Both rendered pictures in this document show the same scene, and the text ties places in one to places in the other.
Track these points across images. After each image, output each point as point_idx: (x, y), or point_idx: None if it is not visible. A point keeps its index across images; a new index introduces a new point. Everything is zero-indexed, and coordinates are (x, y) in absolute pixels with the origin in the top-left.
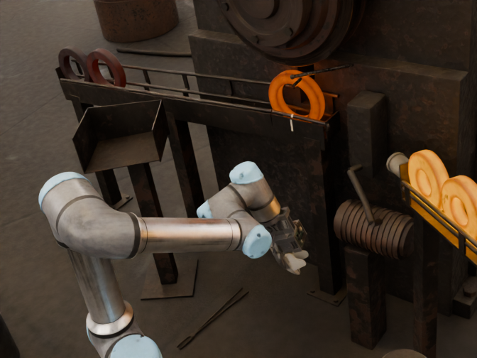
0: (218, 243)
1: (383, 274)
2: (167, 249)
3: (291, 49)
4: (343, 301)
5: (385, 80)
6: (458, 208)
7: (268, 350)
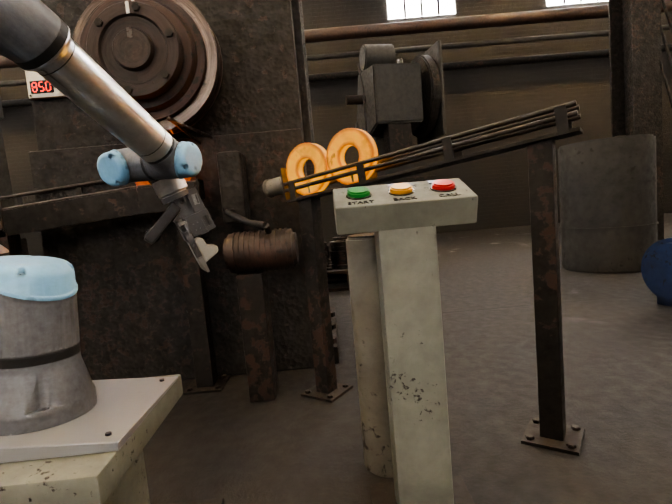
0: (153, 127)
1: (270, 312)
2: (97, 87)
3: (161, 110)
4: (224, 387)
5: (241, 144)
6: (344, 163)
7: (161, 437)
